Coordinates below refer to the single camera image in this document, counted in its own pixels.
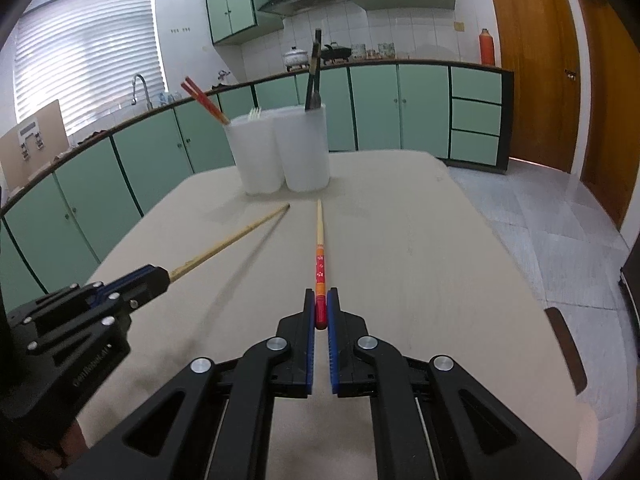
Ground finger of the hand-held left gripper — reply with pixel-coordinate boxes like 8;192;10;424
6;265;154;332
25;267;171;359

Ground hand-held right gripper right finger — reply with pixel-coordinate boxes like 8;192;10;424
325;287;581;480

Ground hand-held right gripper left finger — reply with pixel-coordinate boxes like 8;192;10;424
62;287;317;480

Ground plain bamboo chopstick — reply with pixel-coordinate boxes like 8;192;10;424
168;203;291;282

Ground white plastic utensil holder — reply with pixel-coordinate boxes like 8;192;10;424
223;103;331;196

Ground black chopstick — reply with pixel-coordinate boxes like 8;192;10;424
304;40;321;111
304;28;324;111

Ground person's left hand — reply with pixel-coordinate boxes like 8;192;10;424
60;419;90;463

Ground green lower kitchen cabinets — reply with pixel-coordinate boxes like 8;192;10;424
0;59;516;311

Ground cardboard box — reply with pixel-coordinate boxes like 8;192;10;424
0;99;69;189

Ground metal kitchen faucet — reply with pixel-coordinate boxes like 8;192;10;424
130;73;154;111

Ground white window blinds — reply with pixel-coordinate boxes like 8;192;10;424
12;0;167;127

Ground white cooking pot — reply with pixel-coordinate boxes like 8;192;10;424
282;45;309;71

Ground black wok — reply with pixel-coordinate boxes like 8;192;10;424
319;40;354;64

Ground dark chair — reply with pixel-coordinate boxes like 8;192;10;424
619;259;640;343

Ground row of ceramic jars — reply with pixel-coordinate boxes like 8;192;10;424
352;42;397;59

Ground orange thermos bottle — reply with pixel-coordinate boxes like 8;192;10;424
478;28;496;66

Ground wooden door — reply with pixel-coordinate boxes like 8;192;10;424
482;0;587;174
574;0;640;233

